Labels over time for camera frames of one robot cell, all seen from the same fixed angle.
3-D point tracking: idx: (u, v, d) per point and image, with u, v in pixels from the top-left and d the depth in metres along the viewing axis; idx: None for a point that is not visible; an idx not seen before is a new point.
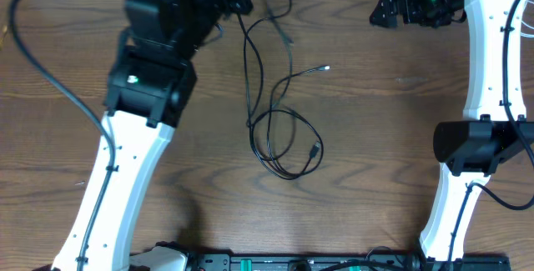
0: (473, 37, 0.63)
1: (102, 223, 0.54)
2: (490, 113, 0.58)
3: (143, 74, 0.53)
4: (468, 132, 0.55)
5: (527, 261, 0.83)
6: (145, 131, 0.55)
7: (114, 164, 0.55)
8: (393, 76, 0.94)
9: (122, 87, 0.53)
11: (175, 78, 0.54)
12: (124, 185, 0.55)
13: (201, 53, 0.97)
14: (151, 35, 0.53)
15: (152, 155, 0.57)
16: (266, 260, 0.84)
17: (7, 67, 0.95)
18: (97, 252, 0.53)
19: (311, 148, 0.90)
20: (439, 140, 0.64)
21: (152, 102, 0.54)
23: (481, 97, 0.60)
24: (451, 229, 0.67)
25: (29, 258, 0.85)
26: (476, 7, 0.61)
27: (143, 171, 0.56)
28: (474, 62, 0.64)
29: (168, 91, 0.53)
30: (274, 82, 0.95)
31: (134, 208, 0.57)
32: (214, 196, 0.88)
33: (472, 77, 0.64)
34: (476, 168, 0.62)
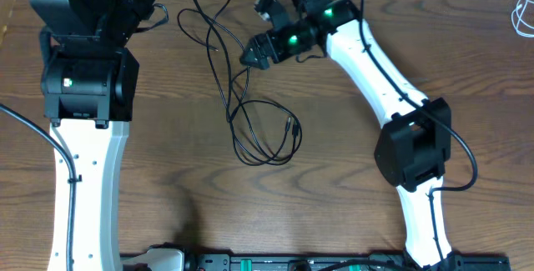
0: (352, 69, 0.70)
1: (81, 233, 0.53)
2: (398, 112, 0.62)
3: (77, 73, 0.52)
4: (390, 136, 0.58)
5: (528, 261, 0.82)
6: (98, 132, 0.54)
7: (76, 175, 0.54)
8: None
9: (59, 92, 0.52)
11: (111, 71, 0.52)
12: (89, 192, 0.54)
13: (200, 54, 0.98)
14: (74, 29, 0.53)
15: (111, 157, 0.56)
16: (266, 260, 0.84)
17: (11, 68, 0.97)
18: (83, 263, 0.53)
19: (291, 127, 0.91)
20: (382, 166, 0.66)
21: (94, 101, 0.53)
23: (383, 104, 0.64)
24: (433, 233, 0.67)
25: (30, 258, 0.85)
26: (335, 47, 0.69)
27: (108, 174, 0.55)
28: (365, 88, 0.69)
29: (109, 84, 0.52)
30: (274, 81, 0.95)
31: (111, 212, 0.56)
32: (214, 196, 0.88)
33: (370, 99, 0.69)
34: (428, 177, 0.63)
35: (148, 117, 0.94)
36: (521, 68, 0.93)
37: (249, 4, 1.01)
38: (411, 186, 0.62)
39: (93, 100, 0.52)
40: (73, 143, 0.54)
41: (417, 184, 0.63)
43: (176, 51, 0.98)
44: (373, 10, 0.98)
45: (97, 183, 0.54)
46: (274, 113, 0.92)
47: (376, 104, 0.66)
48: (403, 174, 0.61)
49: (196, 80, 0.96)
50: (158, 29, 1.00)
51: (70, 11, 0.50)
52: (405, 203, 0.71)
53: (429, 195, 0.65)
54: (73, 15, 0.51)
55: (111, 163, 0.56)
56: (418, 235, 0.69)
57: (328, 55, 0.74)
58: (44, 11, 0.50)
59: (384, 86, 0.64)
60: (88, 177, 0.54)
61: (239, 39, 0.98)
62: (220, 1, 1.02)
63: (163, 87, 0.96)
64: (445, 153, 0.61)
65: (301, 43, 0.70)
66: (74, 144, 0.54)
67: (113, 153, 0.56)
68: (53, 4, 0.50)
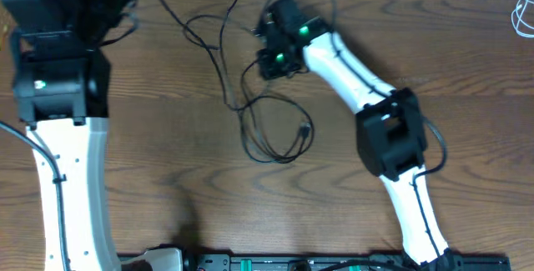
0: (329, 76, 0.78)
1: (75, 232, 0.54)
2: (369, 102, 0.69)
3: (48, 74, 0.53)
4: (364, 124, 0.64)
5: (527, 261, 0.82)
6: (76, 130, 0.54)
7: (61, 175, 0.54)
8: (393, 77, 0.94)
9: (32, 96, 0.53)
11: (81, 67, 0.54)
12: (74, 190, 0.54)
13: (200, 53, 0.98)
14: (44, 26, 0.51)
15: (94, 153, 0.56)
16: (266, 260, 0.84)
17: None
18: (79, 260, 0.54)
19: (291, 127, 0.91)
20: (366, 159, 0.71)
21: (68, 99, 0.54)
23: (355, 99, 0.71)
24: (423, 227, 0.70)
25: (30, 258, 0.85)
26: (311, 58, 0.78)
27: (93, 171, 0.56)
28: (340, 91, 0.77)
29: (82, 81, 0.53)
30: (274, 81, 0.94)
31: (101, 209, 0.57)
32: (214, 196, 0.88)
33: (345, 99, 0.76)
34: (405, 164, 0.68)
35: (148, 117, 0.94)
36: (521, 68, 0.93)
37: (249, 3, 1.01)
38: (392, 173, 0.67)
39: (68, 99, 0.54)
40: (54, 143, 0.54)
41: (400, 173, 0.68)
43: (176, 51, 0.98)
44: (373, 9, 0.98)
45: (81, 179, 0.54)
46: (273, 112, 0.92)
47: (350, 101, 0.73)
48: (381, 163, 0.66)
49: (196, 81, 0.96)
50: (158, 29, 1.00)
51: (40, 3, 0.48)
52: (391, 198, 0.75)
53: (414, 186, 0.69)
54: (41, 6, 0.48)
55: (95, 160, 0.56)
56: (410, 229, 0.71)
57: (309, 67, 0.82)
58: (14, 7, 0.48)
59: (355, 82, 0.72)
60: (73, 176, 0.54)
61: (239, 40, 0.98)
62: (220, 1, 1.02)
63: (163, 87, 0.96)
64: (420, 140, 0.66)
65: (287, 60, 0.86)
66: (54, 144, 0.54)
67: (96, 150, 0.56)
68: None
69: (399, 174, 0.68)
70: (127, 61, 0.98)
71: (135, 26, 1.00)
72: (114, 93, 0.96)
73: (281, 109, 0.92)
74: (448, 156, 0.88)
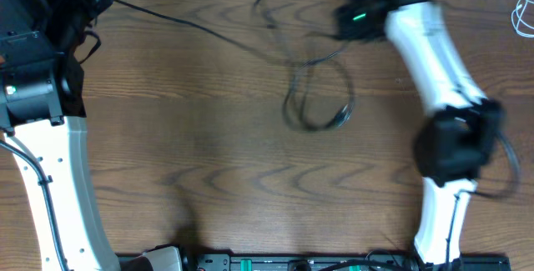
0: (408, 53, 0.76)
1: (68, 231, 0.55)
2: (451, 101, 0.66)
3: (18, 80, 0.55)
4: (437, 123, 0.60)
5: (529, 261, 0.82)
6: (53, 131, 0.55)
7: (45, 177, 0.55)
8: (393, 77, 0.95)
9: (6, 102, 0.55)
11: (50, 67, 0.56)
12: (59, 191, 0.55)
13: (202, 54, 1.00)
14: (12, 27, 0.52)
15: (76, 153, 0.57)
16: (266, 260, 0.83)
17: None
18: (76, 258, 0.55)
19: (293, 127, 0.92)
20: (419, 158, 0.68)
21: (42, 102, 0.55)
23: (435, 91, 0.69)
24: (445, 234, 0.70)
25: (30, 258, 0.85)
26: (398, 29, 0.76)
27: (77, 169, 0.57)
28: (417, 73, 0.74)
29: (54, 81, 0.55)
30: (274, 81, 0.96)
31: (93, 209, 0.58)
32: (214, 196, 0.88)
33: (420, 84, 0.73)
34: (459, 175, 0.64)
35: (148, 117, 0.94)
36: (521, 67, 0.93)
37: (249, 5, 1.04)
38: (440, 178, 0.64)
39: (40, 102, 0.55)
40: (37, 147, 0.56)
41: (447, 181, 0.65)
43: (177, 51, 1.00)
44: None
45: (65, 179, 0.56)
46: (270, 113, 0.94)
47: (427, 92, 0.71)
48: (437, 166, 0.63)
49: (197, 80, 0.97)
50: (159, 30, 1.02)
51: (8, 3, 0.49)
52: (426, 197, 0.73)
53: (455, 197, 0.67)
54: (11, 8, 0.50)
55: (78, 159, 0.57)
56: (430, 233, 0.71)
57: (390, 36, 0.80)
58: None
59: (444, 74, 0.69)
60: (57, 177, 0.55)
61: (239, 41, 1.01)
62: (220, 2, 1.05)
63: (163, 87, 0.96)
64: (486, 156, 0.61)
65: (365, 22, 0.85)
66: (36, 147, 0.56)
67: (78, 149, 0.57)
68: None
69: (447, 181, 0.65)
70: (128, 62, 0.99)
71: (138, 26, 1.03)
72: (114, 93, 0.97)
73: (288, 110, 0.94)
74: None
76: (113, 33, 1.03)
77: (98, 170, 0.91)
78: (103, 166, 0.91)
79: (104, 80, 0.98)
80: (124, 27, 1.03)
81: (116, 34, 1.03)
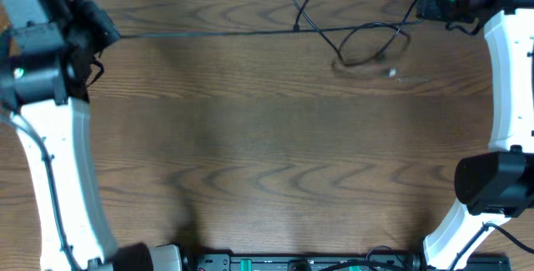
0: (495, 58, 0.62)
1: (68, 209, 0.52)
2: (521, 144, 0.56)
3: (26, 64, 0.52)
4: (498, 166, 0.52)
5: (528, 261, 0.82)
6: (57, 112, 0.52)
7: (49, 154, 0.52)
8: (393, 77, 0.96)
9: (12, 86, 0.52)
11: (59, 52, 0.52)
12: (62, 167, 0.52)
13: (203, 54, 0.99)
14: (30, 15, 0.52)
15: (80, 132, 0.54)
16: (266, 260, 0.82)
17: None
18: (76, 236, 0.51)
19: (294, 127, 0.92)
20: (463, 178, 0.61)
21: (48, 87, 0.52)
23: (509, 126, 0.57)
24: (458, 250, 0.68)
25: (31, 257, 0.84)
26: (498, 32, 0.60)
27: (80, 148, 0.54)
28: (496, 92, 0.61)
29: (60, 67, 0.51)
30: (274, 80, 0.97)
31: (93, 188, 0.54)
32: (213, 196, 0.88)
33: (495, 107, 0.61)
34: (496, 209, 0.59)
35: (148, 116, 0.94)
36: None
37: (249, 4, 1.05)
38: (476, 208, 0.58)
39: (49, 90, 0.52)
40: (38, 122, 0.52)
41: (483, 212, 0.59)
43: (177, 50, 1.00)
44: (370, 9, 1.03)
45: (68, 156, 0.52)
46: (270, 113, 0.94)
47: (500, 121, 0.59)
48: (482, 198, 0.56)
49: (198, 80, 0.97)
50: (160, 29, 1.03)
51: None
52: (452, 211, 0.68)
53: (483, 225, 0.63)
54: None
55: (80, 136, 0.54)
56: (442, 245, 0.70)
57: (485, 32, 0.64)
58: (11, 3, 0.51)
59: (525, 108, 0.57)
60: (60, 154, 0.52)
61: (239, 39, 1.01)
62: (221, 2, 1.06)
63: (163, 86, 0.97)
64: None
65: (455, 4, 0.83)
66: (40, 124, 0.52)
67: (80, 126, 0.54)
68: None
69: (481, 212, 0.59)
70: (128, 61, 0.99)
71: (138, 26, 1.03)
72: (114, 93, 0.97)
73: (289, 110, 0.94)
74: (447, 155, 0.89)
76: None
77: (98, 169, 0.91)
78: (103, 165, 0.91)
79: (104, 79, 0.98)
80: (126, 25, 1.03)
81: None
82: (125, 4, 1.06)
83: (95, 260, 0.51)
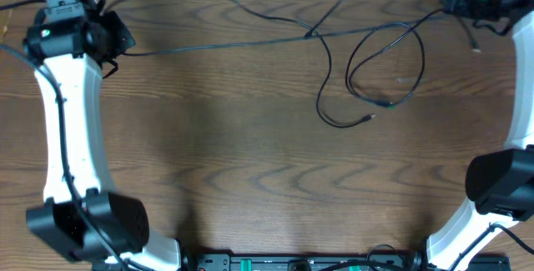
0: (523, 60, 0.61)
1: (73, 145, 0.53)
2: None
3: (52, 27, 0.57)
4: (511, 163, 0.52)
5: (527, 261, 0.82)
6: (73, 62, 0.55)
7: (62, 96, 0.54)
8: (393, 77, 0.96)
9: (38, 42, 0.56)
11: (79, 22, 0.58)
12: (70, 110, 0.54)
13: (203, 54, 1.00)
14: None
15: (91, 84, 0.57)
16: (266, 259, 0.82)
17: (17, 70, 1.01)
18: (78, 168, 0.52)
19: (294, 127, 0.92)
20: (474, 175, 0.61)
21: (68, 46, 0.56)
23: (530, 127, 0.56)
24: (461, 250, 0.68)
25: (28, 258, 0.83)
26: (528, 32, 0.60)
27: (89, 98, 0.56)
28: (521, 93, 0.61)
29: (81, 29, 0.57)
30: (274, 80, 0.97)
31: (98, 133, 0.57)
32: (214, 196, 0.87)
33: (518, 109, 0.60)
34: (505, 211, 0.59)
35: (148, 117, 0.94)
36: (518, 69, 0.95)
37: (249, 4, 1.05)
38: (485, 206, 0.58)
39: (66, 52, 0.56)
40: (54, 70, 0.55)
41: (491, 211, 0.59)
43: (177, 50, 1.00)
44: (370, 10, 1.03)
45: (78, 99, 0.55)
46: (270, 113, 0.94)
47: (520, 122, 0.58)
48: (490, 196, 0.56)
49: (198, 80, 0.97)
50: (159, 29, 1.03)
51: None
52: (461, 209, 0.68)
53: (490, 226, 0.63)
54: None
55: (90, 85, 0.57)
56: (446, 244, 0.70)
57: (515, 32, 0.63)
58: None
59: None
60: (73, 97, 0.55)
61: (239, 40, 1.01)
62: (221, 2, 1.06)
63: (163, 86, 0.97)
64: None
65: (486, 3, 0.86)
66: (57, 71, 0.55)
67: (91, 78, 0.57)
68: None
69: (489, 211, 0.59)
70: (128, 61, 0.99)
71: (138, 26, 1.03)
72: (113, 93, 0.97)
73: (289, 110, 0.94)
74: (446, 154, 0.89)
76: None
77: None
78: None
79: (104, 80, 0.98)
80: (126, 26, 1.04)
81: None
82: (125, 3, 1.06)
83: (93, 190, 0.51)
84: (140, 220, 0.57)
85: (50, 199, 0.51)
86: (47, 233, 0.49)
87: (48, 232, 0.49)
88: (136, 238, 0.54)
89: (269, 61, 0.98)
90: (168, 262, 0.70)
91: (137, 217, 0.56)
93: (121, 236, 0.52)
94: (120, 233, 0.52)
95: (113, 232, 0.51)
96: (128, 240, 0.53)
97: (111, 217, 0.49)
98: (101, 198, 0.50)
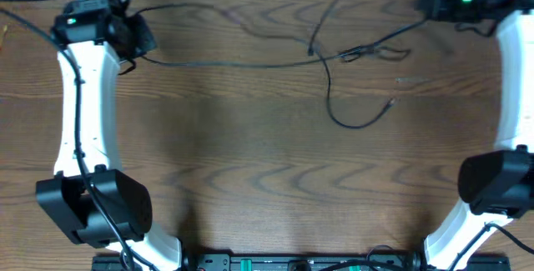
0: (509, 60, 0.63)
1: (88, 124, 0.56)
2: (526, 144, 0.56)
3: (78, 17, 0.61)
4: (501, 164, 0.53)
5: (528, 261, 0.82)
6: (93, 47, 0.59)
7: (81, 78, 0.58)
8: (393, 77, 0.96)
9: (62, 30, 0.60)
11: (103, 15, 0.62)
12: (87, 91, 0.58)
13: (204, 54, 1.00)
14: None
15: (108, 71, 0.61)
16: (266, 260, 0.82)
17: (17, 69, 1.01)
18: (89, 146, 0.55)
19: (294, 127, 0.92)
20: (465, 178, 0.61)
21: (90, 36, 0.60)
23: (518, 127, 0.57)
24: (459, 250, 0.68)
25: (28, 258, 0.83)
26: (512, 32, 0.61)
27: (106, 83, 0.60)
28: (508, 92, 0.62)
29: (104, 22, 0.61)
30: (274, 80, 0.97)
31: (111, 117, 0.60)
32: (214, 196, 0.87)
33: (506, 107, 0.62)
34: (498, 210, 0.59)
35: (148, 117, 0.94)
36: None
37: (249, 4, 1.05)
38: (478, 208, 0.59)
39: (88, 41, 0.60)
40: (77, 53, 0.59)
41: (485, 212, 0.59)
43: (178, 50, 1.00)
44: (370, 10, 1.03)
45: (94, 82, 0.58)
46: (270, 114, 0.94)
47: (508, 122, 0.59)
48: (484, 198, 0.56)
49: (198, 80, 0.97)
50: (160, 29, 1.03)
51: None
52: (455, 211, 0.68)
53: (486, 225, 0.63)
54: None
55: (107, 70, 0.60)
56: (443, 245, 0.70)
57: (500, 32, 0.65)
58: None
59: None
60: (91, 81, 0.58)
61: (239, 40, 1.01)
62: (221, 2, 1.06)
63: (163, 86, 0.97)
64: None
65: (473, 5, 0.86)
66: (79, 55, 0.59)
67: (109, 64, 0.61)
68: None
69: (482, 213, 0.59)
70: None
71: None
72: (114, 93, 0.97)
73: (289, 110, 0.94)
74: (446, 155, 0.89)
76: None
77: None
78: None
79: None
80: None
81: None
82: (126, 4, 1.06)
83: (101, 167, 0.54)
84: (145, 208, 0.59)
85: (59, 173, 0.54)
86: (54, 204, 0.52)
87: (55, 203, 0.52)
88: (138, 223, 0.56)
89: (270, 62, 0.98)
90: (168, 258, 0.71)
91: (141, 203, 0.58)
93: (122, 217, 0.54)
94: (121, 213, 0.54)
95: (115, 210, 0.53)
96: (128, 221, 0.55)
97: (114, 193, 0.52)
98: (107, 174, 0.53)
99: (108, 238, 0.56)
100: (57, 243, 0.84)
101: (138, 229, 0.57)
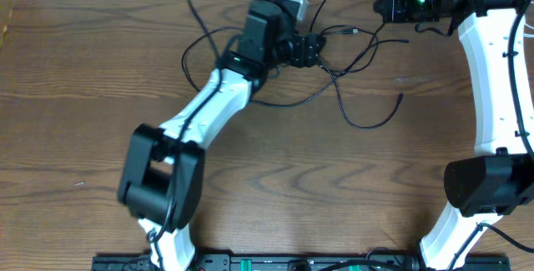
0: (474, 62, 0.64)
1: (204, 112, 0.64)
2: (506, 146, 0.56)
3: (240, 57, 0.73)
4: (485, 170, 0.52)
5: (528, 261, 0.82)
6: (241, 81, 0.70)
7: (219, 88, 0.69)
8: (393, 77, 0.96)
9: (226, 65, 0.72)
11: (259, 66, 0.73)
12: (218, 98, 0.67)
13: (203, 53, 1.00)
14: (255, 37, 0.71)
15: (239, 98, 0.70)
16: (266, 260, 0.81)
17: (17, 69, 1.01)
18: (196, 125, 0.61)
19: (294, 127, 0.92)
20: (451, 182, 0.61)
21: (241, 77, 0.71)
23: (493, 129, 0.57)
24: (455, 250, 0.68)
25: (28, 258, 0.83)
26: (473, 34, 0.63)
27: (232, 101, 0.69)
28: (479, 93, 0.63)
29: (256, 78, 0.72)
30: (274, 81, 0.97)
31: (219, 126, 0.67)
32: (214, 196, 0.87)
33: (479, 109, 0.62)
34: (488, 208, 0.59)
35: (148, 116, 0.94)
36: None
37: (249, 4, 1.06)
38: (468, 211, 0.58)
39: (240, 78, 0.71)
40: (228, 77, 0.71)
41: (475, 213, 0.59)
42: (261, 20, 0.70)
43: (178, 51, 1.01)
44: (370, 9, 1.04)
45: (227, 96, 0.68)
46: (269, 113, 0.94)
47: (485, 125, 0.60)
48: (475, 201, 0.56)
49: (198, 80, 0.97)
50: (160, 29, 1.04)
51: (264, 28, 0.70)
52: (446, 212, 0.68)
53: (477, 225, 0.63)
54: (264, 22, 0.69)
55: (240, 98, 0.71)
56: (440, 246, 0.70)
57: (461, 35, 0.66)
58: (249, 23, 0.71)
59: (506, 109, 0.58)
60: (226, 92, 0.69)
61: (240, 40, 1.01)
62: (222, 1, 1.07)
63: (168, 83, 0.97)
64: (524, 199, 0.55)
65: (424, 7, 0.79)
66: (229, 77, 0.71)
67: (244, 97, 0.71)
68: (260, 15, 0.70)
69: (473, 213, 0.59)
70: (129, 62, 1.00)
71: (138, 26, 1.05)
72: (114, 93, 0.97)
73: (289, 110, 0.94)
74: (446, 154, 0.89)
76: (114, 33, 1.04)
77: (96, 169, 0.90)
78: (102, 166, 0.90)
79: (104, 80, 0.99)
80: (128, 27, 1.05)
81: (115, 34, 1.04)
82: (127, 5, 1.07)
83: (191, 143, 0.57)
84: (191, 206, 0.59)
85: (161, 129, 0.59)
86: (140, 149, 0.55)
87: (143, 148, 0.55)
88: (183, 211, 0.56)
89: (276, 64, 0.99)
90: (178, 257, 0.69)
91: (193, 199, 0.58)
93: (178, 198, 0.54)
94: (181, 193, 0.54)
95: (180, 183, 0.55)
96: (180, 205, 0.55)
97: (189, 169, 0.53)
98: (196, 147, 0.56)
99: (152, 213, 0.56)
100: (58, 243, 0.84)
101: (178, 219, 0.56)
